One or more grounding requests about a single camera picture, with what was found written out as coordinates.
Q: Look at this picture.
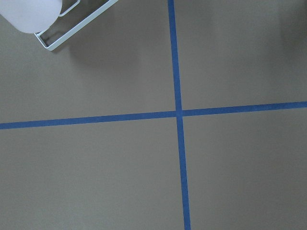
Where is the white wire cup rack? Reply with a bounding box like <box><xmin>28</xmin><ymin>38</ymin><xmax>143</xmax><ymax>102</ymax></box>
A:
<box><xmin>34</xmin><ymin>0</ymin><xmax>117</xmax><ymax>51</ymax></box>

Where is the pink cup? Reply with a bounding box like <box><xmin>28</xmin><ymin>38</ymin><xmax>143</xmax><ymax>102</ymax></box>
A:
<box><xmin>0</xmin><ymin>0</ymin><xmax>62</xmax><ymax>34</ymax></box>

